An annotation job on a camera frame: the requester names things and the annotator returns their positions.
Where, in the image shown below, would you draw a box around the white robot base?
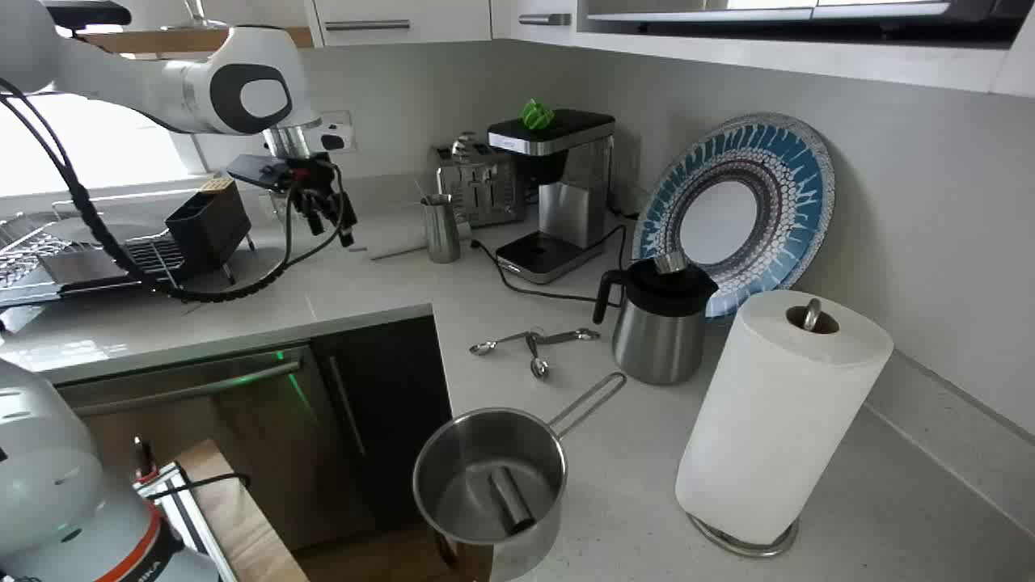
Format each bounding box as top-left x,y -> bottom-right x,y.
0,354 -> 222,582

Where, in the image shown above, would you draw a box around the silver black coffee maker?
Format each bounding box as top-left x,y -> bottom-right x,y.
489,111 -> 616,285

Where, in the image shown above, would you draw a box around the blue patterned decorative plate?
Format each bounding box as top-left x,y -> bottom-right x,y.
632,112 -> 835,319

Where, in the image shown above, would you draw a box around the silver toaster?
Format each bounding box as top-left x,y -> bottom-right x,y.
435,132 -> 527,228

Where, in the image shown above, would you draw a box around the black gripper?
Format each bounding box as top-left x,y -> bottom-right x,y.
258,125 -> 357,248

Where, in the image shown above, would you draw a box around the white upper cabinets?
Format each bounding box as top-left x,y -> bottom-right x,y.
304,0 -> 1035,98

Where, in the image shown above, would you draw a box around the black box on counter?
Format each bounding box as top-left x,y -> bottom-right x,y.
166,181 -> 254,270

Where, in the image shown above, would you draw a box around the small steel cylinder in pot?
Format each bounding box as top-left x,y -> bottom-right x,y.
489,466 -> 535,533

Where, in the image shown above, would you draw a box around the dark lower cabinet door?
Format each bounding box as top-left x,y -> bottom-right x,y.
311,316 -> 453,529

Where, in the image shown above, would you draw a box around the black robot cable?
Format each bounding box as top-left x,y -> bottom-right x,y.
0,75 -> 359,304

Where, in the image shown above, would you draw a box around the silver saucepan with long handle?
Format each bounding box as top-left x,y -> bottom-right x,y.
410,373 -> 627,582

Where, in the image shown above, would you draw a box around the green object on coffee maker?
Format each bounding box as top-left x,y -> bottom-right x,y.
520,101 -> 552,132

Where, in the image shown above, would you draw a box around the white paper towel roll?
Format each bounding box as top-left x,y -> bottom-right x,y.
677,292 -> 892,559

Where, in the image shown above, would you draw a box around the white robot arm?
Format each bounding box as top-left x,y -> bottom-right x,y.
0,0 -> 330,168

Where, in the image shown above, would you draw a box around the small steel cup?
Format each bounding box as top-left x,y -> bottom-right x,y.
425,196 -> 464,263

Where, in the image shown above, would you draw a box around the metal measuring spoons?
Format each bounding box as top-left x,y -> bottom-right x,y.
470,326 -> 599,382

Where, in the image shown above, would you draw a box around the steel carafe with black lid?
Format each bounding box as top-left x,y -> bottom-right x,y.
591,257 -> 717,386

